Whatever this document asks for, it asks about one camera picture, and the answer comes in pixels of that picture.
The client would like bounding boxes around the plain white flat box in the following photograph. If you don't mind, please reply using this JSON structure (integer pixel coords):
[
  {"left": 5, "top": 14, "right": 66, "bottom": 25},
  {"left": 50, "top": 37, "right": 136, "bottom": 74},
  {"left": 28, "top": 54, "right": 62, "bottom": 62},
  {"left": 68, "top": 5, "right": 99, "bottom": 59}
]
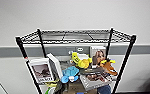
[{"left": 45, "top": 52, "right": 65, "bottom": 81}]

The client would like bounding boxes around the black wire shelf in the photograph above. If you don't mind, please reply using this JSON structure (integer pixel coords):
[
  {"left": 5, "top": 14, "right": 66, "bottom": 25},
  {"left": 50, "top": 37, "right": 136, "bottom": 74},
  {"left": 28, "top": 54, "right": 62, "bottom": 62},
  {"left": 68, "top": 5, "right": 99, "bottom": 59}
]
[{"left": 14, "top": 27, "right": 138, "bottom": 94}]

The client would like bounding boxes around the orange plush toy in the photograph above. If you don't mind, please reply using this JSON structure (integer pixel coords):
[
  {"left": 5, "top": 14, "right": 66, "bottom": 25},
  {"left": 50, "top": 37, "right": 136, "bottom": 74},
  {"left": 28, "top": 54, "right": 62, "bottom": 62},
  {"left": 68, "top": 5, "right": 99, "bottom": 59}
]
[{"left": 99, "top": 59, "right": 119, "bottom": 77}]

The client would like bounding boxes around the flat box with photo print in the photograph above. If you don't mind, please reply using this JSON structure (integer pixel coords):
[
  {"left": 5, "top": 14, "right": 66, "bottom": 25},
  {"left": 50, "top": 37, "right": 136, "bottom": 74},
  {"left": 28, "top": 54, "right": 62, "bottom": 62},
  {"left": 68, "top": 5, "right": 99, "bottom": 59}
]
[{"left": 79, "top": 68, "right": 118, "bottom": 92}]

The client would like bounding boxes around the green and yellow toy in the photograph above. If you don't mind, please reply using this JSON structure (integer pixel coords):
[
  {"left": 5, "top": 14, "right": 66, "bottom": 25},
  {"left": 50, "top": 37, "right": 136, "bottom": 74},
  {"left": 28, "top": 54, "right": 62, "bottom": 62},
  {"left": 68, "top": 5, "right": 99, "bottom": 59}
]
[{"left": 44, "top": 81, "right": 63, "bottom": 94}]

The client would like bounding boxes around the white wall socket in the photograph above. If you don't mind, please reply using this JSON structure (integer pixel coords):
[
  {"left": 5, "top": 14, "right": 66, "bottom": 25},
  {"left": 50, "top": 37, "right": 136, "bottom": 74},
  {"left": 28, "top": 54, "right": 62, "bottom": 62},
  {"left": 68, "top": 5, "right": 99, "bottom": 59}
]
[{"left": 76, "top": 47, "right": 84, "bottom": 53}]

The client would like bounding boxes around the white box with landscape picture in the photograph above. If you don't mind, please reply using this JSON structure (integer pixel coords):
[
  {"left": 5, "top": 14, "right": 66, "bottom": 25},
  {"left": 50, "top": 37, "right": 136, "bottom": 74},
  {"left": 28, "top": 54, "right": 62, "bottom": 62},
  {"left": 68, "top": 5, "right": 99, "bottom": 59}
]
[{"left": 26, "top": 57, "right": 55, "bottom": 86}]

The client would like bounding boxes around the yellow plush toy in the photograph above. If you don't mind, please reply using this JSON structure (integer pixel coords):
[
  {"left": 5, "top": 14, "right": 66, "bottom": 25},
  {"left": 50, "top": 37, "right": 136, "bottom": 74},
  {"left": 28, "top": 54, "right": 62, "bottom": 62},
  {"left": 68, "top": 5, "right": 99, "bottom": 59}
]
[{"left": 70, "top": 51, "right": 93, "bottom": 70}]

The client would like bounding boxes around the dark blue cap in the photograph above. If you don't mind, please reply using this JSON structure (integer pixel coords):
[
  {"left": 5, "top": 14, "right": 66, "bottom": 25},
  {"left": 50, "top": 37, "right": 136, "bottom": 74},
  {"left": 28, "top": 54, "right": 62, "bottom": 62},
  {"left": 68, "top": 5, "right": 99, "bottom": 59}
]
[{"left": 97, "top": 84, "right": 112, "bottom": 94}]

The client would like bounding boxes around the large brown cardboard box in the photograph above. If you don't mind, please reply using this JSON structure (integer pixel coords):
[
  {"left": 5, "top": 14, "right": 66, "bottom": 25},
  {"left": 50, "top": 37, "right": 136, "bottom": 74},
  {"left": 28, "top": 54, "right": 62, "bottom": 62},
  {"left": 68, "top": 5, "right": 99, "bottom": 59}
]
[{"left": 69, "top": 81, "right": 84, "bottom": 94}]

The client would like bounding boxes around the blue plush toy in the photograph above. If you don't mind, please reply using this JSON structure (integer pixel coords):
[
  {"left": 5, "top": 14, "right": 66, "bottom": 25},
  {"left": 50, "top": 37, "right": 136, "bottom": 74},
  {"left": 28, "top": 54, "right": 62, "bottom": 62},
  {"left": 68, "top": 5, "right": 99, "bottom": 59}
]
[{"left": 60, "top": 65, "right": 81, "bottom": 84}]

